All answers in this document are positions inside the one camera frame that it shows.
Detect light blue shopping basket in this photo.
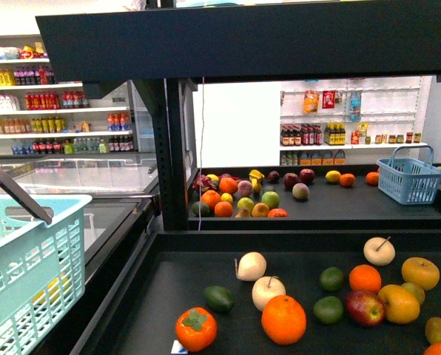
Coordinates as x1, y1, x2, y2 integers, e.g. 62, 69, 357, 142
0, 195, 92, 354

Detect grey basket handle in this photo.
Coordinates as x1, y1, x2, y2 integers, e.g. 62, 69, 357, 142
0, 168, 52, 225

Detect yellow lemon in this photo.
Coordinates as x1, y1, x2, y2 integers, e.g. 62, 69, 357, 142
32, 274, 72, 305

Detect pile of fruit back shelf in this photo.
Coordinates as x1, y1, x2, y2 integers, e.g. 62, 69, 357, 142
191, 169, 289, 219

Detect peach back shelf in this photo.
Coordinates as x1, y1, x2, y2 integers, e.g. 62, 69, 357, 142
292, 183, 309, 200

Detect yellow lemon back shelf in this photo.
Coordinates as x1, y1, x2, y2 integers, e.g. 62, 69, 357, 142
325, 170, 341, 184

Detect orange back shelf left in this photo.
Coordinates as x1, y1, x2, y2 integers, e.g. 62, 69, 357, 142
339, 173, 356, 188

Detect orange shelf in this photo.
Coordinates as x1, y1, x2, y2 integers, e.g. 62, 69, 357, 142
339, 173, 356, 188
366, 172, 380, 186

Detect white back product shelf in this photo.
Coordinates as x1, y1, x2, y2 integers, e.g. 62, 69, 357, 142
279, 76, 431, 166

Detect orange back shelf right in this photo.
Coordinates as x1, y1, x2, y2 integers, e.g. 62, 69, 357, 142
366, 172, 380, 186

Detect drinks shelf left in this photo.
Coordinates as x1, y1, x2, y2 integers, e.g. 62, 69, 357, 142
0, 35, 138, 156

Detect black upper shelf board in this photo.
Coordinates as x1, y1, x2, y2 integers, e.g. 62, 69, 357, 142
36, 1, 441, 82

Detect dark sauce bottles row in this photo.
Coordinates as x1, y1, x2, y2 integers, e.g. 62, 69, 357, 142
280, 124, 323, 146

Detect dark red apple back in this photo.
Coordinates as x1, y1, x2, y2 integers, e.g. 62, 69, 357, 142
299, 168, 316, 185

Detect cream pear left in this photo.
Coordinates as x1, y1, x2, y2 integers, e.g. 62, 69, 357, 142
235, 251, 267, 282

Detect glass top freezer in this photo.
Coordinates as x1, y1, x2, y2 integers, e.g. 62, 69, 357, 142
0, 153, 161, 262

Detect cream pear middle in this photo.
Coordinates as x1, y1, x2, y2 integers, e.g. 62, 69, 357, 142
252, 276, 286, 311

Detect orange jugs bottom row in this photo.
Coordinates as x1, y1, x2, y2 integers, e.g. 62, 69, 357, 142
297, 149, 346, 166

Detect green avocado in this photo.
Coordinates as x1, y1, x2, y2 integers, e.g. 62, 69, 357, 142
203, 285, 235, 314

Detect orange snack bag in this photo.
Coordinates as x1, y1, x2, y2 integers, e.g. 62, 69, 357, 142
303, 90, 319, 114

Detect yellow label bottles row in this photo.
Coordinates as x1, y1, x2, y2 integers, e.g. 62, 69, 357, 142
323, 123, 346, 146

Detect red snack bag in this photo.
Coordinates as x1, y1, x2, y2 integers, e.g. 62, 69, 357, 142
322, 90, 336, 109

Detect green lime upper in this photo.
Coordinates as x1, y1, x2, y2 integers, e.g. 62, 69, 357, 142
319, 267, 344, 292

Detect green lime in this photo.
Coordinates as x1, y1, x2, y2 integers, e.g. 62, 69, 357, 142
319, 267, 344, 292
313, 296, 344, 325

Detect orange persimmon with green leaf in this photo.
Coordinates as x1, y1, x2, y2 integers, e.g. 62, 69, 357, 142
175, 307, 218, 352

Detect blue snack bag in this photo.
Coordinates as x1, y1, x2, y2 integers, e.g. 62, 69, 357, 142
349, 90, 362, 121

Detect large orange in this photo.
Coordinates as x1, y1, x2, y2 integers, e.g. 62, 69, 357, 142
261, 295, 307, 345

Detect green lime lower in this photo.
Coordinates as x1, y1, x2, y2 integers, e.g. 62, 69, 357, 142
313, 296, 344, 325

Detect small orange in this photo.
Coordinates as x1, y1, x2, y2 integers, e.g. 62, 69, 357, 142
349, 264, 382, 294

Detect cream pear with stem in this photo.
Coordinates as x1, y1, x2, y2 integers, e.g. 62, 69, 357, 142
363, 237, 396, 266

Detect white price tag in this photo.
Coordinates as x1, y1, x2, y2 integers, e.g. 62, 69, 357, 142
170, 340, 189, 355

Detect small blue basket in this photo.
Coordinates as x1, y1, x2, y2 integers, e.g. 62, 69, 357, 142
377, 145, 441, 206

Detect small jars row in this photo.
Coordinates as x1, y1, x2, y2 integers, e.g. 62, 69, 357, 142
365, 132, 422, 144

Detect red yellow apple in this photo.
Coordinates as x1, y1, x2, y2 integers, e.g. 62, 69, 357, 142
346, 290, 386, 328

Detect yellow apple back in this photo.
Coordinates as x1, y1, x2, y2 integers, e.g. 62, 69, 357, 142
401, 257, 440, 291

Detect yellow apple front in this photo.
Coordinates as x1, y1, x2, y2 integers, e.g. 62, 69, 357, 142
378, 284, 420, 325

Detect green yellow small fruit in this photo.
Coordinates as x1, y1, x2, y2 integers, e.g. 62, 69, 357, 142
401, 282, 425, 305

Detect brownish pear right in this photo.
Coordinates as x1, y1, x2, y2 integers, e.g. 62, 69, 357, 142
425, 317, 441, 345

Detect black upright shelf post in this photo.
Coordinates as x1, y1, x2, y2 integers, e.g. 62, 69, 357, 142
152, 79, 188, 231

